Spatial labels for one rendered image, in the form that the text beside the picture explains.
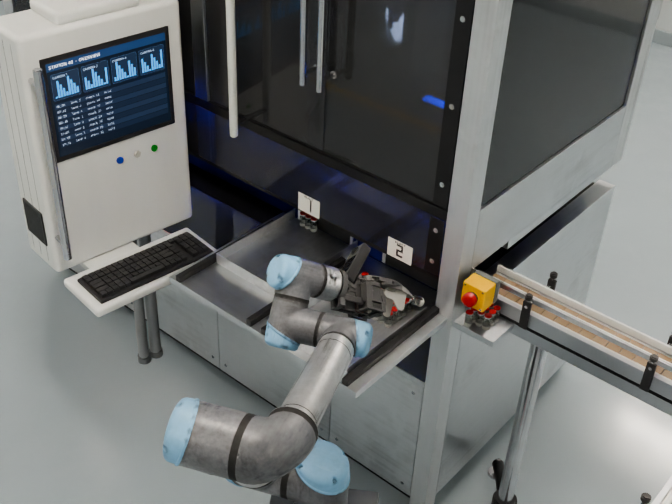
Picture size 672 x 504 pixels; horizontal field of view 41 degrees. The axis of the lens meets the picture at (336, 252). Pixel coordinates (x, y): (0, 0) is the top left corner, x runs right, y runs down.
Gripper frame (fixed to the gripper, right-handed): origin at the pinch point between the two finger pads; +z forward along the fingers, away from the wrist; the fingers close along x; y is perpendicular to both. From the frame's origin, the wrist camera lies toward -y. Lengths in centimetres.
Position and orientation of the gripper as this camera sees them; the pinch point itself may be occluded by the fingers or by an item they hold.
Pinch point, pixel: (404, 294)
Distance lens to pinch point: 208.2
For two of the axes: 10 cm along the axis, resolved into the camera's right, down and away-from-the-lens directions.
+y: 0.2, 9.1, -4.2
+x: 5.9, -3.5, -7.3
